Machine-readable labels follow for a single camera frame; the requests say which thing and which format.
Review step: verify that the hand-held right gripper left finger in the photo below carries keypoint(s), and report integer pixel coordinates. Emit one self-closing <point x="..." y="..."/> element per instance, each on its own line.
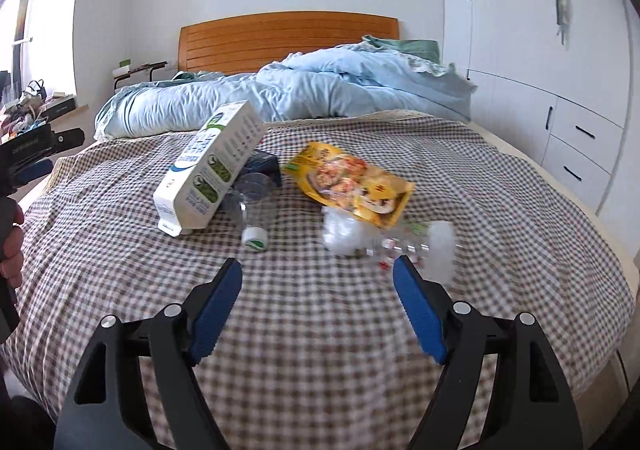
<point x="217" y="310"/>

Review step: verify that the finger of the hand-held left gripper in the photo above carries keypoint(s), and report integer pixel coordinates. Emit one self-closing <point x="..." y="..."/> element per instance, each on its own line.
<point x="35" y="172"/>
<point x="67" y="138"/>

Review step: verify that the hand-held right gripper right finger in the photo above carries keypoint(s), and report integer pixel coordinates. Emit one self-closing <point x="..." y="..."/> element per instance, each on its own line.
<point x="417" y="305"/>

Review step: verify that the clear bottle red print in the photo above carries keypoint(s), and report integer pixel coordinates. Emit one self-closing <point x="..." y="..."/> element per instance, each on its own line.
<point x="435" y="250"/>

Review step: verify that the blue plastic lid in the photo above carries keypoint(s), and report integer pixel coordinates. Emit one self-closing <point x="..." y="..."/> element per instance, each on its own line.
<point x="267" y="167"/>

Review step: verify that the person's left hand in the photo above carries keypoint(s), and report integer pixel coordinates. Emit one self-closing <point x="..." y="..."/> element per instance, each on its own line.
<point x="15" y="250"/>

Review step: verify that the pile of clutter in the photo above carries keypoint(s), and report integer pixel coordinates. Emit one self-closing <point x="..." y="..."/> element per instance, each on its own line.
<point x="20" y="117"/>

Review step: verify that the black box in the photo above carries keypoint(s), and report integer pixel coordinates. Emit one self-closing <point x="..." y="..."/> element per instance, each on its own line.
<point x="57" y="107"/>

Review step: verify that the handbag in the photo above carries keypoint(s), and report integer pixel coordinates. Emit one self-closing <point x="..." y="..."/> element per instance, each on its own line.
<point x="35" y="90"/>

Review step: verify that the crumpled clear plastic bag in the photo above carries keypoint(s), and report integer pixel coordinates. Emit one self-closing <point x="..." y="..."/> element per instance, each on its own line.
<point x="345" y="232"/>

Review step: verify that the dark bedside table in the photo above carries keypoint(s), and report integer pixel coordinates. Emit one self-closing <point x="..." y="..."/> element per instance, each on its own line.
<point x="142" y="67"/>

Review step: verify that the small clear bottle white cap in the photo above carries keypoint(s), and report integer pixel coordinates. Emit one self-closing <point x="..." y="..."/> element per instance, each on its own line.
<point x="250" y="210"/>

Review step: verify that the brown checkered blanket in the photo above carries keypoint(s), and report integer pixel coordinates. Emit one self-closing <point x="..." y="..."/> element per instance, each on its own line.
<point x="320" y="355"/>

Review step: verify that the white green milk carton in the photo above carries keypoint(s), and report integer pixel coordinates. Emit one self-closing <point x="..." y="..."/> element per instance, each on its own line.
<point x="200" y="180"/>

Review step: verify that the window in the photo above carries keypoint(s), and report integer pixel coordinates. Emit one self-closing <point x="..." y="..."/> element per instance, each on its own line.
<point x="17" y="14"/>

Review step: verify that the yellow snack packet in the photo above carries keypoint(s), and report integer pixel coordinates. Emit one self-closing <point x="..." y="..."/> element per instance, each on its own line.
<point x="350" y="185"/>

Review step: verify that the green pillow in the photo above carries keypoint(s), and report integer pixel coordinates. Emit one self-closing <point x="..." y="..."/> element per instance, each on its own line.
<point x="197" y="76"/>
<point x="420" y="48"/>

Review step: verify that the wooden headboard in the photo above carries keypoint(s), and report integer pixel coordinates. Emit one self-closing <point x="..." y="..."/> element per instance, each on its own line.
<point x="280" y="39"/>

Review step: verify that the light blue duvet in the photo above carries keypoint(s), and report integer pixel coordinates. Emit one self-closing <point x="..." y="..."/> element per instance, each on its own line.
<point x="300" y="89"/>

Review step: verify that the white wardrobe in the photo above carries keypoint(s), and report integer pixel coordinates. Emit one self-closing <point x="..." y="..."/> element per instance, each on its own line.
<point x="500" y="29"/>

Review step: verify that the grey hanging ornament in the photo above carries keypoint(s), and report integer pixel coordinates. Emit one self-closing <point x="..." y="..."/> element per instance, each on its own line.
<point x="561" y="4"/>

